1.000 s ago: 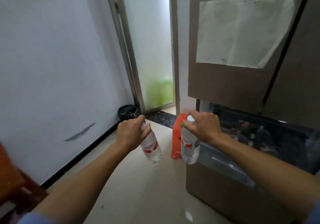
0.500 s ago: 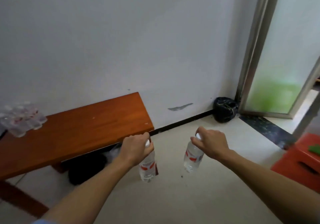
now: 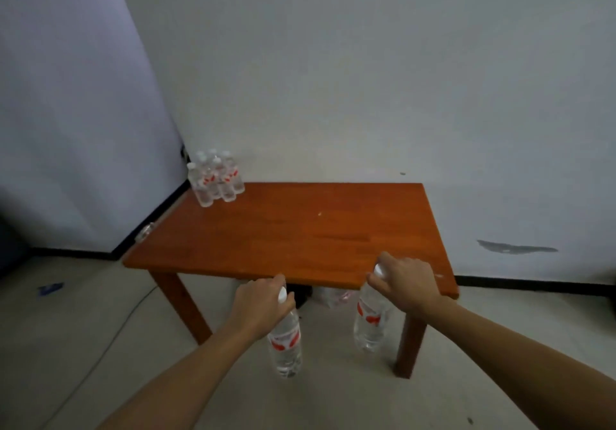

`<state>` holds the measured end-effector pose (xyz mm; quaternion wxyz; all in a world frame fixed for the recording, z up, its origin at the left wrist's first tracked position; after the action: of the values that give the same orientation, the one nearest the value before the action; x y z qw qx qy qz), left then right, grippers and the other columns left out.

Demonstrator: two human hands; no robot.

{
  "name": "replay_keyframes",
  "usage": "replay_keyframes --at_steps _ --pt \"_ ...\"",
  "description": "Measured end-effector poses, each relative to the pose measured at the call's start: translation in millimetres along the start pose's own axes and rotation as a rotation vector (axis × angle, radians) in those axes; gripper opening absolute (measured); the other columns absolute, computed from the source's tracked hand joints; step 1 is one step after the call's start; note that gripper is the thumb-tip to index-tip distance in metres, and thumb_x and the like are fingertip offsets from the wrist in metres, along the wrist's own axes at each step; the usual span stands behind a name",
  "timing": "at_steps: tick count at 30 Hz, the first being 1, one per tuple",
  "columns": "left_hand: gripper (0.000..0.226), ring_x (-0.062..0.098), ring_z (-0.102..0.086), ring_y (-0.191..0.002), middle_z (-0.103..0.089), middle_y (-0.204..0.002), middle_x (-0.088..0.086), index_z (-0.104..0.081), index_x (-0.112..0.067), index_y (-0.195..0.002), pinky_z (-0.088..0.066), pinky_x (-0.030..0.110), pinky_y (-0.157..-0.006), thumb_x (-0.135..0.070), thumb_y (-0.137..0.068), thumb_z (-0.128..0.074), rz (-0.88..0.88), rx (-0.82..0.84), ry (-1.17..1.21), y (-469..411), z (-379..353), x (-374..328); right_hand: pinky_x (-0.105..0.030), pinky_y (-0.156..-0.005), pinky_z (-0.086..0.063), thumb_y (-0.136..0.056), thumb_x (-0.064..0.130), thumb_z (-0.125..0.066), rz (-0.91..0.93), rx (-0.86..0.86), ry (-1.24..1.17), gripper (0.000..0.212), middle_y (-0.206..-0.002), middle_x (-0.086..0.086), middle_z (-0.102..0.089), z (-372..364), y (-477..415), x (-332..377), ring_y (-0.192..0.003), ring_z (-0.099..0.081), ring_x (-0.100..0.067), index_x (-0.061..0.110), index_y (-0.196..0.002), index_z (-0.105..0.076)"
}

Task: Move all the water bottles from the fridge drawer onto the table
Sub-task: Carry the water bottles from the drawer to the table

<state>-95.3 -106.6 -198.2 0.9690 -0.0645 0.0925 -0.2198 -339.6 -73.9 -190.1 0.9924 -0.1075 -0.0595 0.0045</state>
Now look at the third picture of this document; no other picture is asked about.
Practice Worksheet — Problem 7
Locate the person's left hand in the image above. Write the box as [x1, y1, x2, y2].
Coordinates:
[226, 274, 297, 341]

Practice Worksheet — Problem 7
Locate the person's right hand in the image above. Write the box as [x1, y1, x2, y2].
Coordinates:
[367, 251, 443, 320]

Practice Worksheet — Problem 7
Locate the clear water bottle red label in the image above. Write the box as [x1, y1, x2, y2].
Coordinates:
[354, 263, 393, 352]
[267, 286, 303, 379]

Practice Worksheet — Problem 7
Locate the cluster of water bottles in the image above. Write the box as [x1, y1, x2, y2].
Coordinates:
[186, 149, 245, 208]

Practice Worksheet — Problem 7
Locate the person's right forearm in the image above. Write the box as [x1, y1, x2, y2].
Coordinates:
[423, 295, 616, 430]

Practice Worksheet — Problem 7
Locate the person's left forearm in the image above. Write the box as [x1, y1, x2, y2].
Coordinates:
[96, 321, 263, 430]

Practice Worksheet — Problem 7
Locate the black bag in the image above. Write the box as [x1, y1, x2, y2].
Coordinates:
[287, 284, 314, 309]

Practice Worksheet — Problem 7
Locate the clear plastic wrap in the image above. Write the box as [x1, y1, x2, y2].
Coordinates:
[312, 286, 359, 309]

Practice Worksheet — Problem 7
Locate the orange wooden table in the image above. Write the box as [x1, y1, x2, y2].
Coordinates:
[123, 182, 459, 380]

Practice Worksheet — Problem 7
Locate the dark grey furniture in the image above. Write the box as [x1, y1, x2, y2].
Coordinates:
[0, 203, 32, 277]

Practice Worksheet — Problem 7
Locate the thin grey cable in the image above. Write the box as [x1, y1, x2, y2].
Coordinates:
[40, 285, 160, 430]

